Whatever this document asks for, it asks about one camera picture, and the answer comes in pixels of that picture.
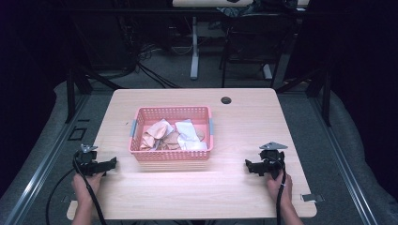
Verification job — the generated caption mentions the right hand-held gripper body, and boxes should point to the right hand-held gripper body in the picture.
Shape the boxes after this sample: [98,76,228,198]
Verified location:
[258,141,286,181]

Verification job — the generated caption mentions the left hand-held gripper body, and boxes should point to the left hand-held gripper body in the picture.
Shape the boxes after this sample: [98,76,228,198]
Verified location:
[73,143,107,177]

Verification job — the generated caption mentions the person's left hand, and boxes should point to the person's left hand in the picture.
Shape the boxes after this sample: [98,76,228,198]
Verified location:
[70,171,106,204]

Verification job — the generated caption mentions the person's right hand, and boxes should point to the person's right hand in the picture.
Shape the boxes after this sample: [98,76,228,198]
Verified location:
[266,170,294,208]

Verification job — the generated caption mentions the grey tape piece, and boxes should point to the grey tape piece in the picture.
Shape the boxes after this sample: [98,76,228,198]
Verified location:
[299,193,325,203]

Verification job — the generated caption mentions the beige crumpled cloth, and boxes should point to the beige crumpled cloth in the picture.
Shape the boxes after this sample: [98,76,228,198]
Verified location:
[139,118,175,151]

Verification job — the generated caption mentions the pink perforated plastic basket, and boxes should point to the pink perforated plastic basket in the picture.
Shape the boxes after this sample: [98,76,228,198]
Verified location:
[128,105,215,162]

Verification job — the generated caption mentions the tan crumpled cloth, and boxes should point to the tan crumpled cloth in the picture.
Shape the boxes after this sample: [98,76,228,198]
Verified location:
[155,127,207,152]

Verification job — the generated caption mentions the white crumpled cloth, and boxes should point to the white crumpled cloth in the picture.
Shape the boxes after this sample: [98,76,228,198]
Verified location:
[174,118,208,152]

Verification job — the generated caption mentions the short white desk foot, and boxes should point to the short white desk foot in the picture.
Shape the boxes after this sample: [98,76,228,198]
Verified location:
[262,63,274,81]

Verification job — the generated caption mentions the black chair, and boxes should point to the black chair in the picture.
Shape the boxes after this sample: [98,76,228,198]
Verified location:
[219,11,297,89]

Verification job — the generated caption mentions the white desk leg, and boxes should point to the white desk leg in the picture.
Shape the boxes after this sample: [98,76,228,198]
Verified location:
[190,15,201,81]

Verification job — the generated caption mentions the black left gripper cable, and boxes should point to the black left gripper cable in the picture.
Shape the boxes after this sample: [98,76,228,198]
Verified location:
[45,151,109,225]

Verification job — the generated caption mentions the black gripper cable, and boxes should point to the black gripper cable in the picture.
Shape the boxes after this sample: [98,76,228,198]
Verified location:
[45,151,109,225]
[274,156,287,225]

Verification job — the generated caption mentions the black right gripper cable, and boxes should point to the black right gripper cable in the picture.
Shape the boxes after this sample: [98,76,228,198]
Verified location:
[274,156,287,225]

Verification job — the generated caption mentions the silver metal floor rail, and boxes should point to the silver metal floor rail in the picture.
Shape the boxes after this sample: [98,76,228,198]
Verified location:
[3,93,92,225]
[308,95,379,225]

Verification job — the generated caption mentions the black frame post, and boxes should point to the black frame post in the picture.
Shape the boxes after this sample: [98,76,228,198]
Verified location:
[65,67,77,125]

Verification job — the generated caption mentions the black floor cables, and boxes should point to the black floor cables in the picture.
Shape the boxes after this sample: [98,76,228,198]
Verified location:
[125,40,195,90]

